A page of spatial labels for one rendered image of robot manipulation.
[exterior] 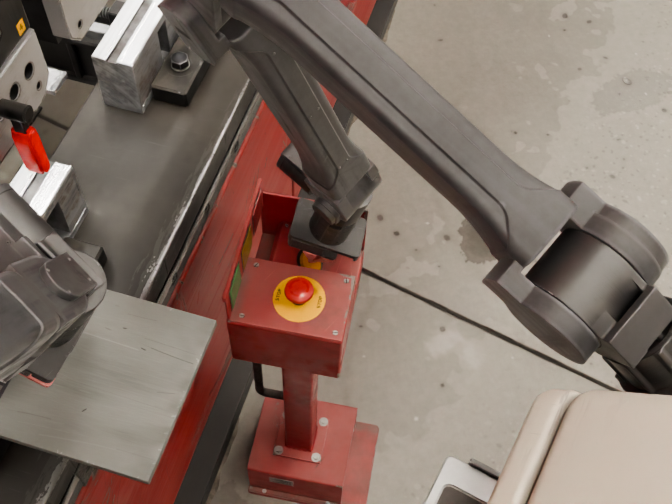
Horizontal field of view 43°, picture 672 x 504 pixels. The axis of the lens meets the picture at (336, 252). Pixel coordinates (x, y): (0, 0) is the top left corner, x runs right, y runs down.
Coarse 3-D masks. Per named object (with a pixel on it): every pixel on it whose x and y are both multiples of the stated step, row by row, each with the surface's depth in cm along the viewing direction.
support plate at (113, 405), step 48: (96, 336) 88; (144, 336) 88; (192, 336) 88; (96, 384) 85; (144, 384) 85; (0, 432) 82; (48, 432) 82; (96, 432) 83; (144, 432) 83; (144, 480) 80
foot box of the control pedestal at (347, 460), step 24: (264, 408) 178; (336, 408) 178; (264, 432) 175; (336, 432) 175; (360, 432) 187; (264, 456) 172; (336, 456) 173; (360, 456) 184; (264, 480) 175; (288, 480) 172; (312, 480) 170; (336, 480) 170; (360, 480) 181
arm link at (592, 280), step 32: (544, 256) 65; (576, 256) 63; (608, 256) 62; (544, 288) 63; (576, 288) 62; (608, 288) 62; (640, 288) 63; (608, 320) 62; (640, 320) 62; (608, 352) 64; (640, 352) 62
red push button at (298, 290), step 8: (296, 280) 115; (304, 280) 115; (288, 288) 114; (296, 288) 114; (304, 288) 114; (312, 288) 114; (288, 296) 114; (296, 296) 113; (304, 296) 113; (296, 304) 116
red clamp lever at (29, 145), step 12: (0, 108) 80; (12, 108) 79; (24, 108) 79; (12, 120) 81; (24, 120) 80; (12, 132) 82; (24, 132) 82; (36, 132) 83; (24, 144) 83; (36, 144) 84; (24, 156) 85; (36, 156) 85; (36, 168) 86; (48, 168) 87
